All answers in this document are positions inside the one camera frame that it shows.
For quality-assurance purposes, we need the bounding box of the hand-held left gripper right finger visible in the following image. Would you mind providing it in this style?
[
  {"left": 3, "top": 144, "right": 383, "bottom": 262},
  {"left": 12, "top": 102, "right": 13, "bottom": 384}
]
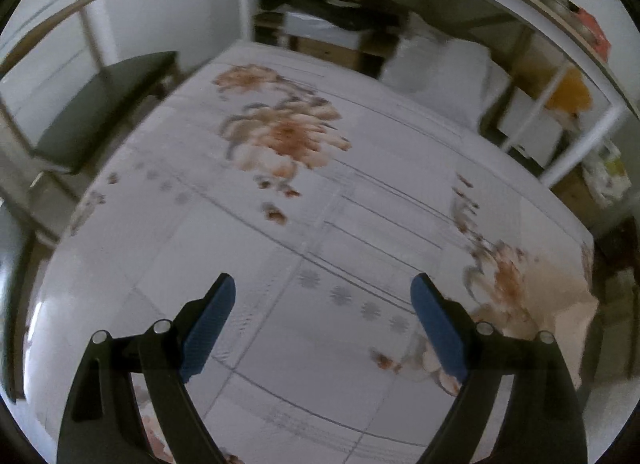
[{"left": 409, "top": 273, "right": 588, "bottom": 464}]

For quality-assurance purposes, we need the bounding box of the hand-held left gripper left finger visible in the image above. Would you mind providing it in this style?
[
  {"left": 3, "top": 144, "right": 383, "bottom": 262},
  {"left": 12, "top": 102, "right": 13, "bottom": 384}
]
[{"left": 56, "top": 272, "right": 237, "bottom": 464}]

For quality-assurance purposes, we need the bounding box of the floral tablecloth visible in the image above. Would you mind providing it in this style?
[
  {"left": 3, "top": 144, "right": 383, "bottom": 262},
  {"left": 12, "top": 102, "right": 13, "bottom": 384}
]
[{"left": 25, "top": 40, "right": 601, "bottom": 464}]

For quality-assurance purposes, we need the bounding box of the white plastic bag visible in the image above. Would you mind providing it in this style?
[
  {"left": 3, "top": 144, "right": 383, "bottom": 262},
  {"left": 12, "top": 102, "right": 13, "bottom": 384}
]
[{"left": 584, "top": 143, "right": 632, "bottom": 206}]

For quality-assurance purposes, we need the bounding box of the dark cushioned chair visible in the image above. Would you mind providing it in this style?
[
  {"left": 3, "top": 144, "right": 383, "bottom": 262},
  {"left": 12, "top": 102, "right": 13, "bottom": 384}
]
[{"left": 0, "top": 0, "right": 181, "bottom": 251}]

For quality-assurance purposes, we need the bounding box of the white pillow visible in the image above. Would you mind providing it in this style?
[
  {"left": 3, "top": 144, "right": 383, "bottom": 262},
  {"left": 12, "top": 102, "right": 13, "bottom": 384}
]
[{"left": 379, "top": 35, "right": 512, "bottom": 131}]

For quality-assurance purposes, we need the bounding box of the orange plastic bag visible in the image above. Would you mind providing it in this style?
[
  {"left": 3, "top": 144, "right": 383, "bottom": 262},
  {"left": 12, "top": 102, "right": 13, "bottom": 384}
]
[{"left": 544, "top": 68, "right": 594, "bottom": 116}]

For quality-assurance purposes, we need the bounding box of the flat white box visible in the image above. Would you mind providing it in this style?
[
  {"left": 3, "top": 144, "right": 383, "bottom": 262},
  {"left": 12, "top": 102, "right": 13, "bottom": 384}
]
[{"left": 284, "top": 10, "right": 372, "bottom": 51}]

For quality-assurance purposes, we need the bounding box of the white framed shelf desk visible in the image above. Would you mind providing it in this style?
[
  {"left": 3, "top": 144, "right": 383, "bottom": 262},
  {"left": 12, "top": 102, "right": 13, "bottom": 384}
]
[{"left": 237, "top": 0, "right": 640, "bottom": 190}]

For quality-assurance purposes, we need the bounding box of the red plastic bag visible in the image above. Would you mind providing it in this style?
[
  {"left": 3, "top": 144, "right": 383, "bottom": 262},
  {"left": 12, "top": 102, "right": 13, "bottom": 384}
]
[{"left": 574, "top": 5, "right": 614, "bottom": 63}]

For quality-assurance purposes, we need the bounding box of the black cloth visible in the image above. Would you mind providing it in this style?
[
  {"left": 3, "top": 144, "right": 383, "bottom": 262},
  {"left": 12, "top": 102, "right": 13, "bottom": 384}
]
[{"left": 259, "top": 0, "right": 402, "bottom": 33}]

